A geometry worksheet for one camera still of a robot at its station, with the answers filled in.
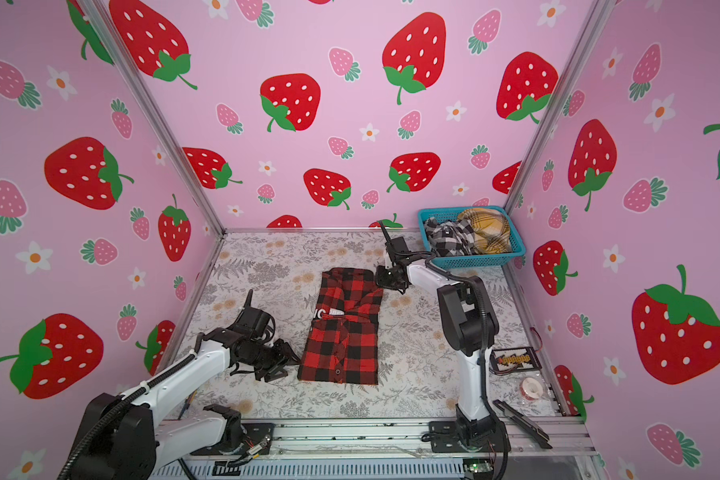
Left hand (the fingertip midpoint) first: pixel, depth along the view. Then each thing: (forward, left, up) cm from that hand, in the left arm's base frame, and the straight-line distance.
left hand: (297, 364), depth 82 cm
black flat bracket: (-14, -61, -3) cm, 63 cm away
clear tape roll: (-5, -65, -4) cm, 66 cm away
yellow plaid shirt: (+47, -64, +7) cm, 80 cm away
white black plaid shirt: (+44, -49, +5) cm, 66 cm away
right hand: (+29, -23, +1) cm, 37 cm away
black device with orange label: (+3, -63, -3) cm, 63 cm away
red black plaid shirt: (+8, -12, -1) cm, 14 cm away
